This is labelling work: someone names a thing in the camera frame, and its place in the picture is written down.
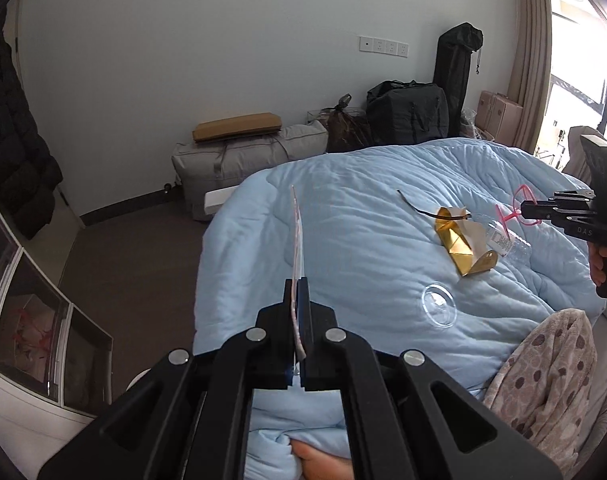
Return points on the beige curtain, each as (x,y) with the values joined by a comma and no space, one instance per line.
(531,60)

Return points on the clear plastic lid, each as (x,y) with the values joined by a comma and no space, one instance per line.
(436,305)

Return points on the long white box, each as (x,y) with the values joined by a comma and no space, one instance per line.
(218,200)

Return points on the printed white red card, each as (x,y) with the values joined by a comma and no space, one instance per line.
(298,250)

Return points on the gold paper box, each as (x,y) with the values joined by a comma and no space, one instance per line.
(463,255)

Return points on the clear plastic bag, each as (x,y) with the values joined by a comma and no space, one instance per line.
(471,122)

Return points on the light blue duvet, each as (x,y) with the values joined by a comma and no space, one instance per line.
(363,240)

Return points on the black duffel bag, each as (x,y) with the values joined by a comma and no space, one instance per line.
(408,115)

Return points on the beige fleece sheet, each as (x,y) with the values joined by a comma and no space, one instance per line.
(606,360)

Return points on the pink dotted fleece blanket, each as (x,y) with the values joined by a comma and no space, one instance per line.
(538,385)

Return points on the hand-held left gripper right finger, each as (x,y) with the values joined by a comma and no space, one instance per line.
(306,330)

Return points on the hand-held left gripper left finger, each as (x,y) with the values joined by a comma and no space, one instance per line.
(286,330)

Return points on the clear plastic bottle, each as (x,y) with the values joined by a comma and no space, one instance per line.
(501,245)

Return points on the tall black bag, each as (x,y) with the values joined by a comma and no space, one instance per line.
(456,70)

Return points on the white wall outlet strip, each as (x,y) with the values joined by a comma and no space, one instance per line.
(383,47)

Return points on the person's bare leg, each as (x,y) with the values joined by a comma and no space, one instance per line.
(323,467)

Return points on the brown plastic bag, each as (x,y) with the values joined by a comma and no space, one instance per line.
(346,132)

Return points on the tan cushion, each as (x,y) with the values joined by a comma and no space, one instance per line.
(238,127)

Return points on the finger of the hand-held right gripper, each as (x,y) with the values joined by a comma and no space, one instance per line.
(573,195)
(543,210)

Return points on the grey storage bag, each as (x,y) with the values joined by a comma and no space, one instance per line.
(263,155)

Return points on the black padded coat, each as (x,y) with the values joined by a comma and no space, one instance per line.
(13,160)

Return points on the black ribbon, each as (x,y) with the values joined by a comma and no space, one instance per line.
(413,205)

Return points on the person's right hand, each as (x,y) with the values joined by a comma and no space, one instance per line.
(597,267)

